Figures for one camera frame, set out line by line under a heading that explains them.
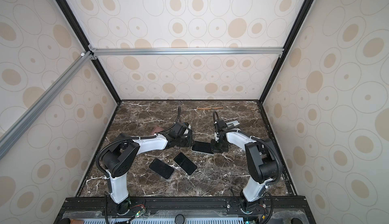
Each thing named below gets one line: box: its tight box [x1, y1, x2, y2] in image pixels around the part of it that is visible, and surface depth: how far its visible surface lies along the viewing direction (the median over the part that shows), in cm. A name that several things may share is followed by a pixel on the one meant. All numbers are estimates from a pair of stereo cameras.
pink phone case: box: [150, 126, 164, 136], surface depth 105 cm
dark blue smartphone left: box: [148, 158, 175, 180], surface depth 87 cm
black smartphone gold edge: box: [173, 152, 198, 176], surface depth 90 cm
